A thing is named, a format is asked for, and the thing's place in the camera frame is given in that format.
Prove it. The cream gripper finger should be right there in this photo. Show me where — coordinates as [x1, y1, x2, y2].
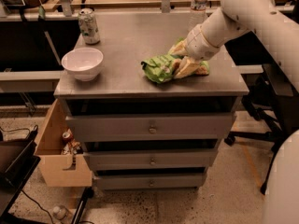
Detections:
[174, 56, 201, 79]
[168, 39, 188, 56]

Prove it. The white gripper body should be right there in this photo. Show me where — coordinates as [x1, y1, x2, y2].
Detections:
[185, 24, 220, 61]

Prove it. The green rice chip bag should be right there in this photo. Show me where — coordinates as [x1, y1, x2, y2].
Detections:
[140, 37, 210, 85]

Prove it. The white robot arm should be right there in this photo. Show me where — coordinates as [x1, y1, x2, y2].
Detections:
[183, 0, 299, 224]

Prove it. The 7up soda can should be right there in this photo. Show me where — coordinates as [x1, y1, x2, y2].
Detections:
[78, 8, 100, 45]

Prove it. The red can in box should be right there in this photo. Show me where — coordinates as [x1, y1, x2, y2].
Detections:
[62, 132, 73, 143]

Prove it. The clear plastic water bottle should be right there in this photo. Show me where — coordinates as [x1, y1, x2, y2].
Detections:
[189, 0, 207, 30]

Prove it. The grey drawer cabinet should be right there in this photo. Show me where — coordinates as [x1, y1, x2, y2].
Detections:
[54, 13, 249, 179]

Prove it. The black office chair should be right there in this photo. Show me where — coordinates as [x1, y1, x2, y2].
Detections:
[224, 63, 299, 194]

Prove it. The white bowl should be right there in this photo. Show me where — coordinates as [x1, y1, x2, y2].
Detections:
[62, 48, 104, 81]

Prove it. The top grey drawer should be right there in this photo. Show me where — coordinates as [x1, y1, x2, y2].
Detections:
[66, 113, 235, 142]

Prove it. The grey drawer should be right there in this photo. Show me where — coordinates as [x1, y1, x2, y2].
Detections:
[84, 149, 218, 171]
[66, 113, 235, 142]
[94, 173, 206, 190]

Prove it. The middle grey drawer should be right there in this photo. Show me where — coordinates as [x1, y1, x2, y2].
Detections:
[84, 149, 218, 171]

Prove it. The bottom grey drawer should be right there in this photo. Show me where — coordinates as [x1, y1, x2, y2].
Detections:
[94, 173, 206, 190]

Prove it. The wooden box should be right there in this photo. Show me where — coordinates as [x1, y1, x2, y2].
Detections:
[35, 100, 93, 187]

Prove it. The black cart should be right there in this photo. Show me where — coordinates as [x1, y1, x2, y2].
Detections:
[0, 131, 94, 224]

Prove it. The plastic bottle on floor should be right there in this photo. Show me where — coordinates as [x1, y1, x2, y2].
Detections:
[52, 205, 72, 224]

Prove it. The black cable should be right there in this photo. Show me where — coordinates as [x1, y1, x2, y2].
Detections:
[0, 124, 57, 224]

